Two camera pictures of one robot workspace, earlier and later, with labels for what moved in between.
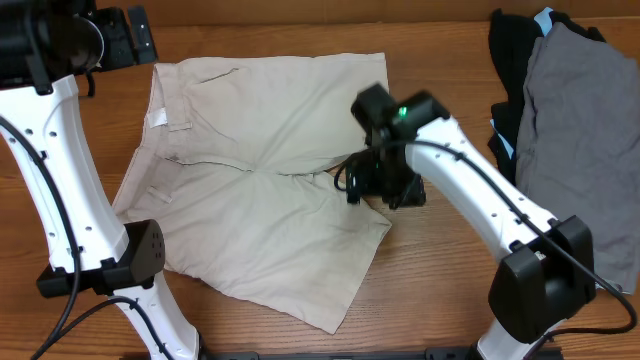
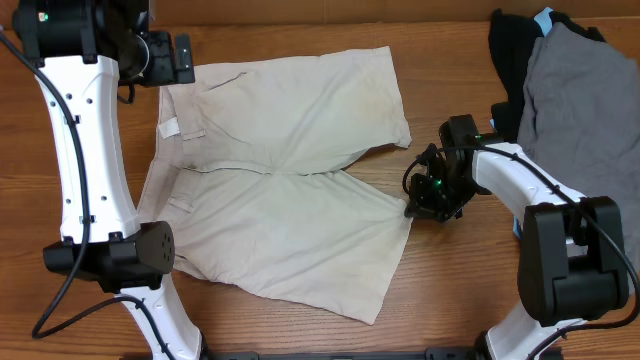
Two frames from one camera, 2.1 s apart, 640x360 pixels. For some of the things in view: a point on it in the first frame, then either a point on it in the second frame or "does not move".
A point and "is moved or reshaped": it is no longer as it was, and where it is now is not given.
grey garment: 578,152 does not move
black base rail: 384,353 does not move
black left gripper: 114,25 -> 165,72
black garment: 512,41 does not move
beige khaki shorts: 235,162 is moved or reshaped
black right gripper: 361,185 -> 423,207
